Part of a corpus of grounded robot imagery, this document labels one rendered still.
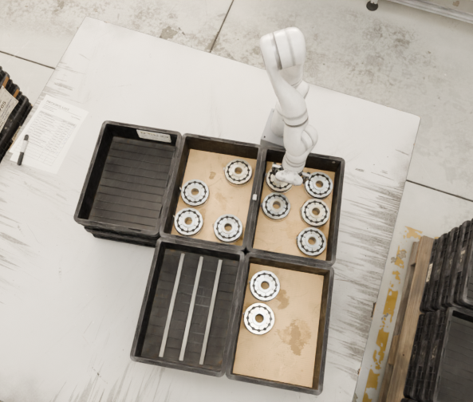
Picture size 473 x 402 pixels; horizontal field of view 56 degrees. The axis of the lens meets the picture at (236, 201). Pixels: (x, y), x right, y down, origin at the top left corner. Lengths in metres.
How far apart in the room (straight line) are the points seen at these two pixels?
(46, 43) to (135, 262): 1.91
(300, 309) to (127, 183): 0.78
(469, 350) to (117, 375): 1.46
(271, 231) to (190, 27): 1.87
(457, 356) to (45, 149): 1.95
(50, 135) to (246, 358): 1.21
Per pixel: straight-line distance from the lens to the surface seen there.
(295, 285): 1.58
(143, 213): 1.66
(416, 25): 3.38
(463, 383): 2.22
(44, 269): 1.85
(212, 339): 1.55
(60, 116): 2.07
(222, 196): 1.64
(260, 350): 1.55
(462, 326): 2.24
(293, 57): 1.13
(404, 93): 3.03
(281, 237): 1.61
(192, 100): 1.98
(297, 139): 1.30
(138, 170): 1.72
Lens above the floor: 2.38
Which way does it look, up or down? 71 degrees down
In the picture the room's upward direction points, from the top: 2 degrees clockwise
